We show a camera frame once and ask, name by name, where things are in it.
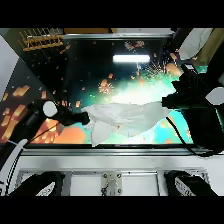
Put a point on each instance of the silver frame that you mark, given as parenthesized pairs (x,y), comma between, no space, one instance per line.
(133,163)

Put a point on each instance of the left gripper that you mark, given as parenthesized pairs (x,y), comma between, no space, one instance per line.
(75,118)

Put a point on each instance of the white garment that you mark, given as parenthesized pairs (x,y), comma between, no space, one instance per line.
(126,118)
(195,41)

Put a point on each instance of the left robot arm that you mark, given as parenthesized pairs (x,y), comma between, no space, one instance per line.
(30,120)

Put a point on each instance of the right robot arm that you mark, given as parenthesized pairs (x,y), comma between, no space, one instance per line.
(200,120)

